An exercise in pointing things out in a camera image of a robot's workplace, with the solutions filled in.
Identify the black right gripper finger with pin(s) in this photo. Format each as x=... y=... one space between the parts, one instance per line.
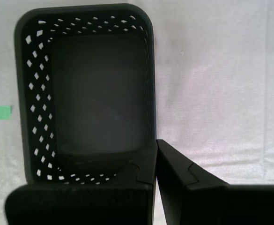
x=80 y=204
x=221 y=206

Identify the white woven table cloth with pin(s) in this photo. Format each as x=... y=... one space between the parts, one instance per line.
x=221 y=93

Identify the black perforated plastic basket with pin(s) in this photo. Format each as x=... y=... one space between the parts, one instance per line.
x=99 y=93

